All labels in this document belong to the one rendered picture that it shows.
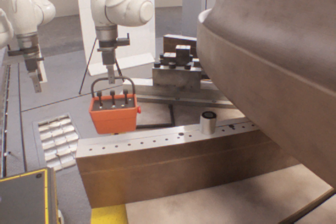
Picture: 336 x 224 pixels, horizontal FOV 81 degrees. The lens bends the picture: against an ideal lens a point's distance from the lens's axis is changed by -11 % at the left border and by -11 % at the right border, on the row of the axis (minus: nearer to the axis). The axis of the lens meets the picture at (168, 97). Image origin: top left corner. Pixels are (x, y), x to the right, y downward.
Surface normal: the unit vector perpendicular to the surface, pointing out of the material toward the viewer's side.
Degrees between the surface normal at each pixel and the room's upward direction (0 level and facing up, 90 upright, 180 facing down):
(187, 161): 90
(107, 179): 90
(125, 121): 97
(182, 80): 90
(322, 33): 77
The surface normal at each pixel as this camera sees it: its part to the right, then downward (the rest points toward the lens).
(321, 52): -0.77, -0.37
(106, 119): 0.18, 0.56
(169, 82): -0.16, 0.46
